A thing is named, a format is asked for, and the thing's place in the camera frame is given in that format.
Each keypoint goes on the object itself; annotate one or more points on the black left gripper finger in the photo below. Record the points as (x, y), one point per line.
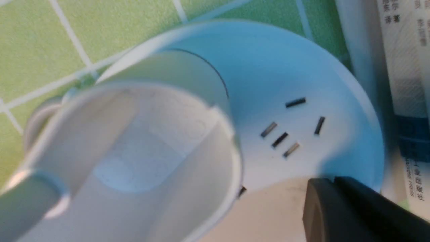
(345, 210)

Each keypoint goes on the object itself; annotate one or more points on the white desk lamp socket base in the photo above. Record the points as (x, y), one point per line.
(160, 147)

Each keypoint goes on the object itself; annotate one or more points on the middle book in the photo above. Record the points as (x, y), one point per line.
(360, 24)

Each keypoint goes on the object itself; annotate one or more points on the white top book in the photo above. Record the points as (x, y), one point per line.
(405, 27)

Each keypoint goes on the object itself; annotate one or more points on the green checkered tablecloth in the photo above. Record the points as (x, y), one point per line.
(49, 46)

